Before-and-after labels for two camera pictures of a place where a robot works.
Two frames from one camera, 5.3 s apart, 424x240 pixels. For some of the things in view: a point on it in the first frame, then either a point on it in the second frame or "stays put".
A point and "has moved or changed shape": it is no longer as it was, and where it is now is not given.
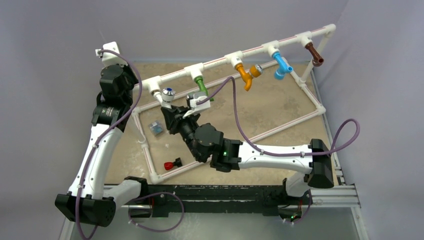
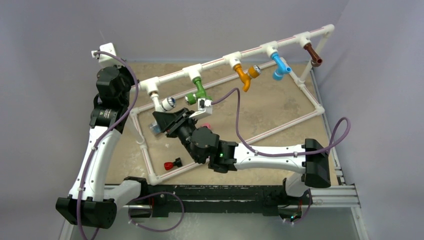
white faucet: x=166 y=96 has moved or changed shape
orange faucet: x=255 y=71 stays put
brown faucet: x=318 y=60 stays put
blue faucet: x=282 y=67 stays put
